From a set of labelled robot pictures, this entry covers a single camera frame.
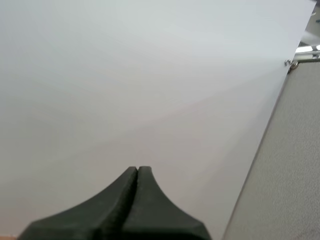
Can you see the grey partition panel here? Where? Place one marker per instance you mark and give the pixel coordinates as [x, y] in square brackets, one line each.
[285, 170]

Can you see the white board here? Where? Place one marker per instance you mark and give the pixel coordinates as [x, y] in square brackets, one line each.
[140, 82]

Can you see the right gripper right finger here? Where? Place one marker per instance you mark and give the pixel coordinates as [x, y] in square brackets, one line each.
[160, 215]

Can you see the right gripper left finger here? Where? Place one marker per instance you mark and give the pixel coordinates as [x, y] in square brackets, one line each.
[100, 215]

